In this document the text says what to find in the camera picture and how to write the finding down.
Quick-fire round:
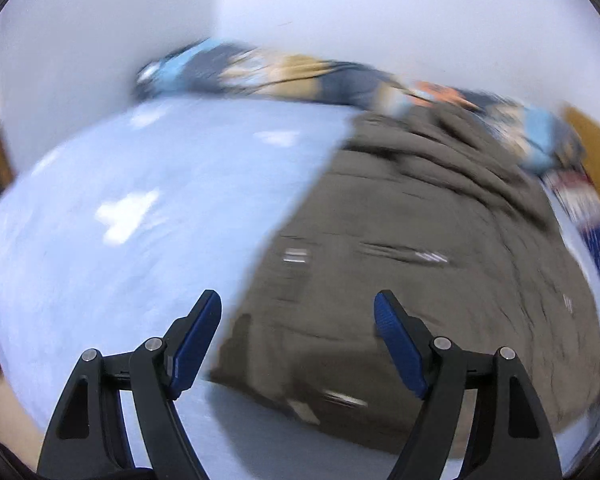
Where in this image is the patchwork cartoon quilt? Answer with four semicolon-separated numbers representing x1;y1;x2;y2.
135;38;585;174

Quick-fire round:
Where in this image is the blue star pillow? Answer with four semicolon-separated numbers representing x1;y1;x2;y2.
541;169;600;276

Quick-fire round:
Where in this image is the olive puffer jacket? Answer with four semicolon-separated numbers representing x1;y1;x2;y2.
210;104;600;453

